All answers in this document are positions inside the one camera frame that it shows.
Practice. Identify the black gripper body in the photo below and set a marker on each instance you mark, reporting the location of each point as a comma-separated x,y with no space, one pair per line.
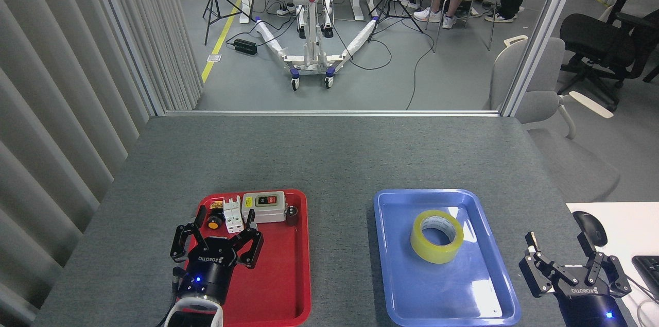
589,311
211,270

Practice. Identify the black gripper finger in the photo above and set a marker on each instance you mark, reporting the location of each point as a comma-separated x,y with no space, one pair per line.
180,244
535,273
612,273
252,250

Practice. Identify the yellow tape roll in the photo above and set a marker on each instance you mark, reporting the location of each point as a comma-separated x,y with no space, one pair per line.
437,250

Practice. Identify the black keyboard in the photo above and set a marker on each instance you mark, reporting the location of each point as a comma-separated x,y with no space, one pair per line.
649,273

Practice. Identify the white circuit breaker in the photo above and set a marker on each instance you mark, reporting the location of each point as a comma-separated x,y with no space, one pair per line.
234,216

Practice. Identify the red plastic tray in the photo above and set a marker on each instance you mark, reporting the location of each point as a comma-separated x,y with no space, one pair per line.
280,275

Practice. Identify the orange push button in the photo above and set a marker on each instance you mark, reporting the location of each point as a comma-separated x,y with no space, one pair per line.
214,224

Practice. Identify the white desk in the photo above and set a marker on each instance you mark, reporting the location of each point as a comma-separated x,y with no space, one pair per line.
630,229

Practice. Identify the small yellow brown component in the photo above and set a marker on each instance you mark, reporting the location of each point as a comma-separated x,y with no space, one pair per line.
216,205

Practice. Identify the black computer mouse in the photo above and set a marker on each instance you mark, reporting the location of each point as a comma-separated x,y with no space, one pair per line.
587,221

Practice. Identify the blue plastic tray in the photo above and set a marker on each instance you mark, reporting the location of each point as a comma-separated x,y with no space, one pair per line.
448,296

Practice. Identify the grey office chair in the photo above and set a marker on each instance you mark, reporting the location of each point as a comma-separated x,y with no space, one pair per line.
535,105

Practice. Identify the black power adapter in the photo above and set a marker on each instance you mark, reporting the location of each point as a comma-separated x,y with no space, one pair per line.
245,47

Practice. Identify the white wheeled stand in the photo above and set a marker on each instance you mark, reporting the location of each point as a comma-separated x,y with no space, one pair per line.
311,49

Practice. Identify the black office chair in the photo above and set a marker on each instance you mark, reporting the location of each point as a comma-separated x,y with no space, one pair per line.
592,38

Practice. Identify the white power strip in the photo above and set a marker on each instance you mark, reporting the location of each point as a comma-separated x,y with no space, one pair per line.
285,10

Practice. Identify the grey push button switch box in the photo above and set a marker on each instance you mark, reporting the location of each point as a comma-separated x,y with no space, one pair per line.
270,206

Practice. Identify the dark round knob switch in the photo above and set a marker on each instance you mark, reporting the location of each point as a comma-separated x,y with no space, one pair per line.
292,216

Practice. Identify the silver frame rail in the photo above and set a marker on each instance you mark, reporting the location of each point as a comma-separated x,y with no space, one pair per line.
329,113

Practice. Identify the silver frame post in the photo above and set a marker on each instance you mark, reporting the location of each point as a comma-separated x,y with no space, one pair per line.
545,33

